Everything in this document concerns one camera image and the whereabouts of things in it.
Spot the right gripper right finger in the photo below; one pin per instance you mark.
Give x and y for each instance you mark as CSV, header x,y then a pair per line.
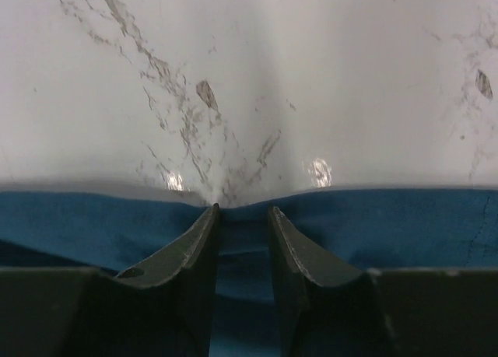
x,y
327,307

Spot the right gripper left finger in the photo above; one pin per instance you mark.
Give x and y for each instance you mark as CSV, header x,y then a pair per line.
x,y
161,306

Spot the blue t shirt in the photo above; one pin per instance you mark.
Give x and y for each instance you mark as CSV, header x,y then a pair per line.
x,y
397,228

